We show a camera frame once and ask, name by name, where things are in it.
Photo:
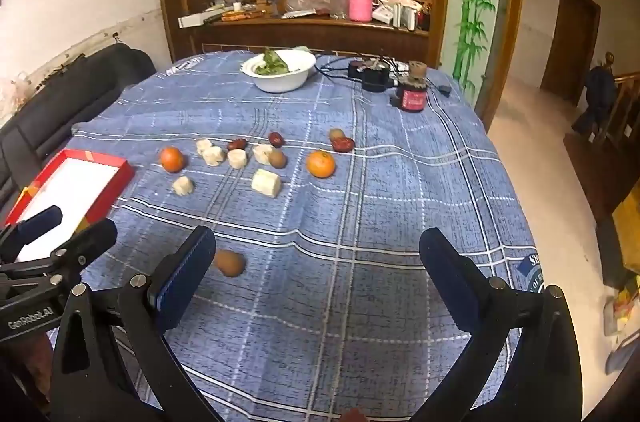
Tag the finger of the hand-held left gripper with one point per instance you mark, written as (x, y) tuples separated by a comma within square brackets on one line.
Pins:
[(40, 222), (90, 238)]

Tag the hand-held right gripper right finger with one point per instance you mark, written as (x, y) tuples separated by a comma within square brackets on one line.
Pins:
[(447, 282)]

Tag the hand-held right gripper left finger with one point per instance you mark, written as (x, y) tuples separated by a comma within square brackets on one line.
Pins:
[(182, 274)]

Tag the red box tray white inside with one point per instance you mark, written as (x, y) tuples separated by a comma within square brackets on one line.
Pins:
[(75, 182)]

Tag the orange mandarin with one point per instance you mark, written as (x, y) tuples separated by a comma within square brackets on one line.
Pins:
[(172, 159), (321, 164)]

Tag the large peeled banana piece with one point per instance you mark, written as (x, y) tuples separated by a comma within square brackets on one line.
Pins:
[(266, 182)]

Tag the red date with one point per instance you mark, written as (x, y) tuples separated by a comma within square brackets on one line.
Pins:
[(237, 144), (343, 145), (275, 139)]

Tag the black leather sofa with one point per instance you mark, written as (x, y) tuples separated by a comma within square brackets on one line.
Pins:
[(50, 112)]

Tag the blue plaid tablecloth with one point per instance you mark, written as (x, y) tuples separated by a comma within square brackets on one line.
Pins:
[(350, 212)]

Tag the clear gift wrap bag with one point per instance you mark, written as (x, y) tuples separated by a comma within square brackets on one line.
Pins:
[(12, 90)]

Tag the yellow carton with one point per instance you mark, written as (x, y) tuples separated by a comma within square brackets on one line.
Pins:
[(627, 227)]

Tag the red jar brown lid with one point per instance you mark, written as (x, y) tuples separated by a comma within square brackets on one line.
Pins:
[(412, 97)]

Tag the small black adapter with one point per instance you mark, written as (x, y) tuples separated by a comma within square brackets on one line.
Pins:
[(444, 90)]

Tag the black electric device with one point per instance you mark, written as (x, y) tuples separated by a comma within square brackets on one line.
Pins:
[(372, 76)]

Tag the white bowl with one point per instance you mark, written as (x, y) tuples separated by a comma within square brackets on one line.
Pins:
[(285, 80)]

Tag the green leafy vegetables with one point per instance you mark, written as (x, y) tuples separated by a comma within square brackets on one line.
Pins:
[(272, 62)]

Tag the white flat box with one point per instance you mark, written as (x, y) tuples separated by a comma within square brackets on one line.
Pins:
[(192, 19)]

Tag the dark blue jacket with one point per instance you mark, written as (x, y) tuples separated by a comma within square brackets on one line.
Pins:
[(599, 92)]

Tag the wooden stair railing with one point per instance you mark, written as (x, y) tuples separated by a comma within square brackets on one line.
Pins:
[(625, 102)]

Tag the brown wooden door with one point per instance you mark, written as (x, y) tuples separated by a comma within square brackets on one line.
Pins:
[(570, 47)]

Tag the white boxes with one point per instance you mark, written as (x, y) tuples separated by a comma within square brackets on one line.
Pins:
[(400, 15)]

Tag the crumpled clear plastic bag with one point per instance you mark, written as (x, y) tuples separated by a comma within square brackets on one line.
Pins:
[(305, 1)]

